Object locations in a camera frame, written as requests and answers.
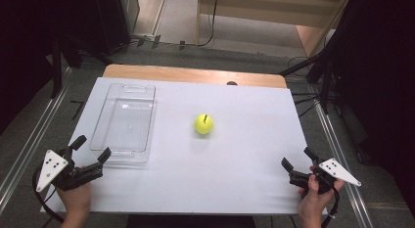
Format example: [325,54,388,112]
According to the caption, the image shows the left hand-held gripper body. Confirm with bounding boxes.
[35,146,104,193]

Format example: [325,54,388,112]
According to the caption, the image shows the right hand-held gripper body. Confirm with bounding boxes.
[288,158,362,195]

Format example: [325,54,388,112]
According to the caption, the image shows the clear plastic container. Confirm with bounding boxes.
[89,83,158,164]

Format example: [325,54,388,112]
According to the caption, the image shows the yellow tennis ball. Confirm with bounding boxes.
[194,113,215,135]

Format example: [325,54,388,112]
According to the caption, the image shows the person's left hand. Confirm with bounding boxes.
[57,165,99,221]

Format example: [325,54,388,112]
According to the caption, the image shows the person's right hand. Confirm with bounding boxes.
[297,165,346,220]

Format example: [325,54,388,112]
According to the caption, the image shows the white table cover board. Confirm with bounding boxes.
[40,76,329,216]

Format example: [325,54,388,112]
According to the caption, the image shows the black tripod stand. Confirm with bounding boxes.
[278,0,360,115]
[48,34,115,100]

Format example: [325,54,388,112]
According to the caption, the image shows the person's dark clothing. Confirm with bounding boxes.
[125,214,256,228]

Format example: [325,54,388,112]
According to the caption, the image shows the wooden table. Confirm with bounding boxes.
[102,64,288,89]

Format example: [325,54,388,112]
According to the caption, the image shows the black cabinet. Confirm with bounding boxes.
[93,0,141,56]

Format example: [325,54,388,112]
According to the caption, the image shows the light wooden shelf unit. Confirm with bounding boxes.
[195,0,350,59]

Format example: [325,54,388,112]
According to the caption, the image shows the metal floor rail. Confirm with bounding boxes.
[0,67,72,212]
[311,90,375,228]

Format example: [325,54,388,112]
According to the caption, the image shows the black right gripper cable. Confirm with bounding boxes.
[327,185,341,228]

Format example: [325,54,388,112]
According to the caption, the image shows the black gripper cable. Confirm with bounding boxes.
[31,163,66,224]
[327,185,341,228]

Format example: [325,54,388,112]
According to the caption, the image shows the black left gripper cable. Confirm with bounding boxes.
[31,163,66,224]

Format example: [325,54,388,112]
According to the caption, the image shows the black floor cables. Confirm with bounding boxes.
[287,56,327,118]

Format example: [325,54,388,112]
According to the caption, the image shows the black hanging cable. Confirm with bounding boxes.
[196,0,219,48]

